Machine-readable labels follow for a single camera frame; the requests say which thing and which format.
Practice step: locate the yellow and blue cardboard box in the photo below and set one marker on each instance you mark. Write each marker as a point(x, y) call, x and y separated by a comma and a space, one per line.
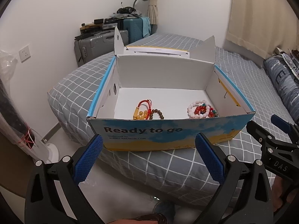
point(163, 135)

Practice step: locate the person's right hand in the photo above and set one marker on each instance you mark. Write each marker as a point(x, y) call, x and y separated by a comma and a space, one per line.
point(283, 191)

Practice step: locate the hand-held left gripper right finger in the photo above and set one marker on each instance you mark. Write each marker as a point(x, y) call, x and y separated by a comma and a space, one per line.
point(209, 155)

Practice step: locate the grey suitcase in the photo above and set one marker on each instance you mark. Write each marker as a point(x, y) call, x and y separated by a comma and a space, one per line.
point(93, 46)

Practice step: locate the white wall socket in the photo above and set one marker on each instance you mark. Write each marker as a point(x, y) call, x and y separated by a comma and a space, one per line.
point(25, 52)

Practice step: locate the clear plastic bag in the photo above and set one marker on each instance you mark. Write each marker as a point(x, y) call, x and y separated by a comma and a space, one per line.
point(11, 102)

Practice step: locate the black boxes on suitcase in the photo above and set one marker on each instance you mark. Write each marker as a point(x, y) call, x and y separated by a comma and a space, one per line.
point(98, 24)

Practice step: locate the blue-grey printed pillow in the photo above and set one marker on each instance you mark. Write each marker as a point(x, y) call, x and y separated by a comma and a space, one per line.
point(282, 84)

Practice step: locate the teal cloth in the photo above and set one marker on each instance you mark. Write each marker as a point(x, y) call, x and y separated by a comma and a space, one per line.
point(146, 26)

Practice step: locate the black white patterned object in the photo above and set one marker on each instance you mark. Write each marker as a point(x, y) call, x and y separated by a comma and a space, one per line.
point(288, 61)

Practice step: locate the wide beige curtain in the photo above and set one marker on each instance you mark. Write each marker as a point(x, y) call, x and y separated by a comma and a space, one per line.
point(261, 11)

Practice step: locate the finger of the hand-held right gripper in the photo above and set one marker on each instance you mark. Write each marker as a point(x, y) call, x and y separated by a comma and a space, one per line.
point(283, 123)
point(261, 135)

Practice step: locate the tied beige curtain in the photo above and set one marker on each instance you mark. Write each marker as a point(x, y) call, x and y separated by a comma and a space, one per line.
point(153, 7)

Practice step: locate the white fan base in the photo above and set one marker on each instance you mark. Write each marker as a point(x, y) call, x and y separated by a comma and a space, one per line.
point(48, 149)

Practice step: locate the teal suitcase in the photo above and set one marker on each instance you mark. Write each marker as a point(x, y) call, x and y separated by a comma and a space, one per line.
point(130, 29)

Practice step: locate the dark bag on suitcase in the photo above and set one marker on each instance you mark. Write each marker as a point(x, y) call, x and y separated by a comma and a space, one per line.
point(128, 11)

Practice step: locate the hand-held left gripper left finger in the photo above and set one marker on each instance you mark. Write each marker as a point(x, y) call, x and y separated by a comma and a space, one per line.
point(90, 155)

